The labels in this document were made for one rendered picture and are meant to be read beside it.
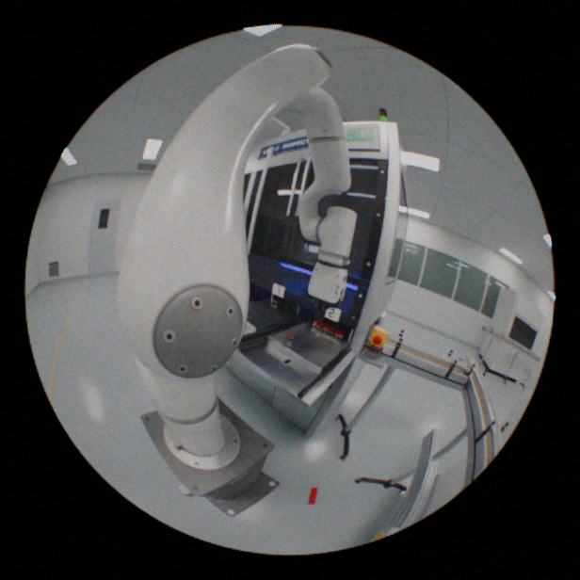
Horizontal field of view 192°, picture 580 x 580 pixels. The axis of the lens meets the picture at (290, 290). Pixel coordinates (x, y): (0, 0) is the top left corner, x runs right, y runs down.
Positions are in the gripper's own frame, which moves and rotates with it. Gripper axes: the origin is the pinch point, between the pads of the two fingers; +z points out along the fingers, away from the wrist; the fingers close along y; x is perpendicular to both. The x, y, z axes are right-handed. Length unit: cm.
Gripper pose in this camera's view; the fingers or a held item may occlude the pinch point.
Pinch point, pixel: (319, 314)
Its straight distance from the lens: 53.7
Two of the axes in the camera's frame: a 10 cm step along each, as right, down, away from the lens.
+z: -1.9, 9.5, 2.6
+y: -7.6, -3.1, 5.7
